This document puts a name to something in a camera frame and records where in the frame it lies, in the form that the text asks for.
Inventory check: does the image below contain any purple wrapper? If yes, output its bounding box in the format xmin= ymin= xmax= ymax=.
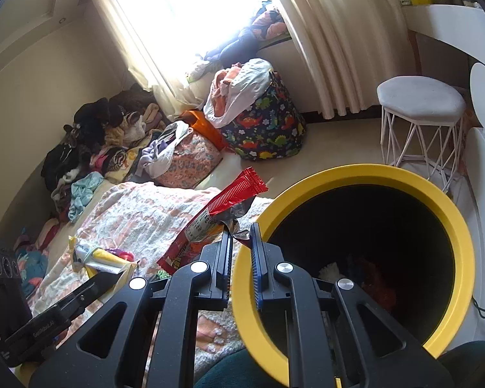
xmin=104 ymin=247 xmax=135 ymax=263

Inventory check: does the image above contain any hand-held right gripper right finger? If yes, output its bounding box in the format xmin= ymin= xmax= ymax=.
xmin=250 ymin=222 xmax=453 ymax=388

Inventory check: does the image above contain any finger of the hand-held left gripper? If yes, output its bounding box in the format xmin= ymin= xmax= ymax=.
xmin=64 ymin=269 xmax=129 ymax=317

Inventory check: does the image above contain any white desk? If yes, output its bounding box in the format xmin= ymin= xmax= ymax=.
xmin=401 ymin=3 xmax=485 ymax=67

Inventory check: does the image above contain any white lavender garment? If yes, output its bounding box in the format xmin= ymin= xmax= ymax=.
xmin=139 ymin=120 xmax=192 ymax=178

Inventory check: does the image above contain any yellow rimmed black bin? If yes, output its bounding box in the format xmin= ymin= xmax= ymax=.
xmin=231 ymin=164 xmax=475 ymax=388

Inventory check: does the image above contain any pink red pillow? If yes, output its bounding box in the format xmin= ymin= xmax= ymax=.
xmin=34 ymin=217 xmax=61 ymax=251

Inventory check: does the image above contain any red snack wrapper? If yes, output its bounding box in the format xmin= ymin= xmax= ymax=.
xmin=157 ymin=167 xmax=269 ymax=277

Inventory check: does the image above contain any cream curtain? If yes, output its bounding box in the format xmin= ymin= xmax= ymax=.
xmin=259 ymin=0 xmax=417 ymax=120
xmin=87 ymin=0 xmax=211 ymax=120

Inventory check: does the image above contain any pile of clothes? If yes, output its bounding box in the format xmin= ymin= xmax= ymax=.
xmin=40 ymin=83 xmax=174 ymax=219

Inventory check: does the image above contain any dinosaur print laundry basket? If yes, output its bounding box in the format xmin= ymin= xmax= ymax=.
xmin=220 ymin=70 xmax=308 ymax=161

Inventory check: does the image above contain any cream mattress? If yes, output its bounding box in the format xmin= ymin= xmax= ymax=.
xmin=44 ymin=178 xmax=122 ymax=243

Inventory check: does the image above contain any pink floral bag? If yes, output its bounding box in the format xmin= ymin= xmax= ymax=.
xmin=151 ymin=127 xmax=224 ymax=189

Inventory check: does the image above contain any white plastic bag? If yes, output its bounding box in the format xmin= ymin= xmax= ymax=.
xmin=203 ymin=59 xmax=273 ymax=128

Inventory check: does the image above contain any white wire stool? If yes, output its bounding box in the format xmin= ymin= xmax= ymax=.
xmin=377 ymin=76 xmax=467 ymax=195

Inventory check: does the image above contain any light blue garment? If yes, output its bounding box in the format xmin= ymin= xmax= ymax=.
xmin=68 ymin=172 xmax=105 ymax=222

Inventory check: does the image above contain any blue floral cloth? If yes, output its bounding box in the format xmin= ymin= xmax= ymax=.
xmin=15 ymin=248 xmax=49 ymax=302

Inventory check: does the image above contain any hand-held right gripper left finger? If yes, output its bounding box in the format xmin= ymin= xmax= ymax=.
xmin=28 ymin=226 xmax=234 ymax=388

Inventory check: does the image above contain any yellow white wrapper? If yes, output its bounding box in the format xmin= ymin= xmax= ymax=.
xmin=68 ymin=234 xmax=139 ymax=279

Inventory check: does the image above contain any window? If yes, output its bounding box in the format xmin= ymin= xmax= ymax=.
xmin=145 ymin=0 xmax=279 ymax=73

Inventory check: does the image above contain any peach white tufted blanket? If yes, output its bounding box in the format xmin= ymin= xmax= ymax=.
xmin=30 ymin=182 xmax=275 ymax=368

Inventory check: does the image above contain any heap of clothes on sill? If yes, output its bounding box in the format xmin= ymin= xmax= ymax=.
xmin=186 ymin=2 xmax=292 ymax=83

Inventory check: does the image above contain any white tall panel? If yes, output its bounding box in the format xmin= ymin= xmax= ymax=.
xmin=455 ymin=127 xmax=485 ymax=332

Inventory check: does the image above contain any orange bag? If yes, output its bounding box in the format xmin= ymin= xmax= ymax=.
xmin=181 ymin=109 xmax=227 ymax=152

